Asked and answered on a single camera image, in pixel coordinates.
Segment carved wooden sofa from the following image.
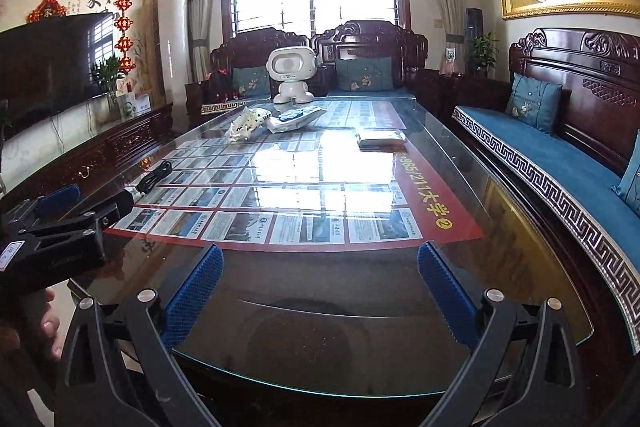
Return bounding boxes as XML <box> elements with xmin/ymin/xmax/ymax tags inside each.
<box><xmin>450</xmin><ymin>27</ymin><xmax>640</xmax><ymax>358</ymax></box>

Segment black flat television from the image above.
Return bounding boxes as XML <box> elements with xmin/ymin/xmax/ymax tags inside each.
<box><xmin>0</xmin><ymin>12</ymin><xmax>119</xmax><ymax>140</ymax></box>

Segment wooden corner table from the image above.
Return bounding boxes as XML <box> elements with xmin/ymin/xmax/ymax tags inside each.
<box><xmin>415</xmin><ymin>69</ymin><xmax>511</xmax><ymax>122</ymax></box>

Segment carved wooden armchair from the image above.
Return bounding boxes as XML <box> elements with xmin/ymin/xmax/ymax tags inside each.
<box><xmin>185</xmin><ymin>27</ymin><xmax>313</xmax><ymax>115</ymax></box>
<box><xmin>310</xmin><ymin>21</ymin><xmax>430</xmax><ymax>104</ymax></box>

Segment blue white wipes pack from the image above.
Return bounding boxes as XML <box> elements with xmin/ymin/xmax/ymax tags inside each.
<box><xmin>265</xmin><ymin>104</ymin><xmax>328</xmax><ymax>134</ymax></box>

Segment dark standing appliance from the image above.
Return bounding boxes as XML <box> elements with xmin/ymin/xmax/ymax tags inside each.
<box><xmin>465</xmin><ymin>8</ymin><xmax>485</xmax><ymax>58</ymax></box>

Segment white patterned plastic bag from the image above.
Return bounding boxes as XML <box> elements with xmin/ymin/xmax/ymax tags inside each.
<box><xmin>225</xmin><ymin>104</ymin><xmax>273</xmax><ymax>142</ymax></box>

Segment blue seat cushion patterned trim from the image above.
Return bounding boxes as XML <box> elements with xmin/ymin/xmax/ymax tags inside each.
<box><xmin>451</xmin><ymin>104</ymin><xmax>640</xmax><ymax>355</ymax></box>

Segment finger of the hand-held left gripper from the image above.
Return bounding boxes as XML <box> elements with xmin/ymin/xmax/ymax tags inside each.
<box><xmin>0</xmin><ymin>183</ymin><xmax>82</xmax><ymax>233</ymax></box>
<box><xmin>17</xmin><ymin>191</ymin><xmax>135</xmax><ymax>242</ymax></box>

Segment blue embroidered pillow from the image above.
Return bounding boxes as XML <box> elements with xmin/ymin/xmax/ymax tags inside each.
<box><xmin>231</xmin><ymin>66</ymin><xmax>272</xmax><ymax>98</ymax></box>
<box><xmin>612</xmin><ymin>146</ymin><xmax>640</xmax><ymax>215</ymax></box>
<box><xmin>505</xmin><ymin>73</ymin><xmax>563</xmax><ymax>136</ymax></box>
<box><xmin>335</xmin><ymin>57</ymin><xmax>394</xmax><ymax>92</ymax></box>

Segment white robot toy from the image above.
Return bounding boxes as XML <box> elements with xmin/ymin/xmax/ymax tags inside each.
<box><xmin>265</xmin><ymin>47</ymin><xmax>321</xmax><ymax>104</ymax></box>

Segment person's left hand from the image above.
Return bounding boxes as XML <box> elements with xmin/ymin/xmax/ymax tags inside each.
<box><xmin>39</xmin><ymin>288</ymin><xmax>65</xmax><ymax>360</ymax></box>

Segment black cable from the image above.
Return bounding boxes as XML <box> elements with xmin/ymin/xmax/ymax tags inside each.
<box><xmin>134</xmin><ymin>159</ymin><xmax>173</xmax><ymax>195</ymax></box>

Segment small pink ornament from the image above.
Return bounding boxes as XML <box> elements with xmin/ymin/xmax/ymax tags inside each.
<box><xmin>440</xmin><ymin>47</ymin><xmax>463</xmax><ymax>75</ymax></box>

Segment dark red bag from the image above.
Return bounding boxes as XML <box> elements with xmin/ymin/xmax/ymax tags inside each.
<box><xmin>207</xmin><ymin>69</ymin><xmax>236</xmax><ymax>102</ymax></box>

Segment bamboo plant in vase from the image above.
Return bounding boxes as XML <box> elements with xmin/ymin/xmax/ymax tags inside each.
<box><xmin>90</xmin><ymin>54</ymin><xmax>128</xmax><ymax>120</ymax></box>

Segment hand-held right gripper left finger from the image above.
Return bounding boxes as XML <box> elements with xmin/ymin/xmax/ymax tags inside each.
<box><xmin>54</xmin><ymin>244</ymin><xmax>225</xmax><ymax>427</ymax></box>

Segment red knot ornament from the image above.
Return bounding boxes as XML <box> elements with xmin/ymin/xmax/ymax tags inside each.
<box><xmin>26</xmin><ymin>0</ymin><xmax>68</xmax><ymax>24</ymax></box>

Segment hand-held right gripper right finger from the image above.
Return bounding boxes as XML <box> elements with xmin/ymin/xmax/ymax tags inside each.
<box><xmin>416</xmin><ymin>241</ymin><xmax>591</xmax><ymax>427</ymax></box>

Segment green potted plant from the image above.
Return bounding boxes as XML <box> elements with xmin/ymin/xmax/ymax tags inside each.
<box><xmin>470</xmin><ymin>32</ymin><xmax>501</xmax><ymax>75</ymax></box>

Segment carved wooden glass-top table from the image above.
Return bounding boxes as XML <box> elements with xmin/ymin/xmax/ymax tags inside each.
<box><xmin>67</xmin><ymin>96</ymin><xmax>598</xmax><ymax>427</ymax></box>

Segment long red knot hanging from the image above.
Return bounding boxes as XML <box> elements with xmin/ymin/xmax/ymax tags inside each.
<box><xmin>112</xmin><ymin>0</ymin><xmax>137</xmax><ymax>75</ymax></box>

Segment white green box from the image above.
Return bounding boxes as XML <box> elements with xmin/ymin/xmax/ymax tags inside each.
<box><xmin>120</xmin><ymin>92</ymin><xmax>153</xmax><ymax>118</ymax></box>

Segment red printed poster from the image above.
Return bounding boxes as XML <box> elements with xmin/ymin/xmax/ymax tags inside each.
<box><xmin>102</xmin><ymin>99</ymin><xmax>485</xmax><ymax>253</ymax></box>

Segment carved wooden television cabinet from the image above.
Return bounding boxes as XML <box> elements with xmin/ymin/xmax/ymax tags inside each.
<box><xmin>0</xmin><ymin>102</ymin><xmax>173</xmax><ymax>228</ymax></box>

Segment white standing air conditioner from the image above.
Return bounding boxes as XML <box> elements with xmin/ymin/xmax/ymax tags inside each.
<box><xmin>157</xmin><ymin>0</ymin><xmax>190</xmax><ymax>105</ymax></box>

